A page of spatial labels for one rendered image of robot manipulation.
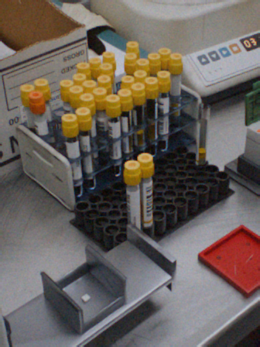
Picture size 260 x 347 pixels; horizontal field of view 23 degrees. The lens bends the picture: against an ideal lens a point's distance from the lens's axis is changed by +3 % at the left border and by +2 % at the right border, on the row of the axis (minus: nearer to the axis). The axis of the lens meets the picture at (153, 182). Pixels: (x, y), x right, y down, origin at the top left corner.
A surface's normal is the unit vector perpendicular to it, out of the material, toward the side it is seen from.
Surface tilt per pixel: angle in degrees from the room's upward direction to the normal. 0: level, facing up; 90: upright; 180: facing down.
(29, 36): 95
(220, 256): 0
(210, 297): 0
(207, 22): 90
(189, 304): 0
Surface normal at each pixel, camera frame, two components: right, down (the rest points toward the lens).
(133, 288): 0.00, -0.77
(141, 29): -0.69, 0.46
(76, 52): 0.68, 0.48
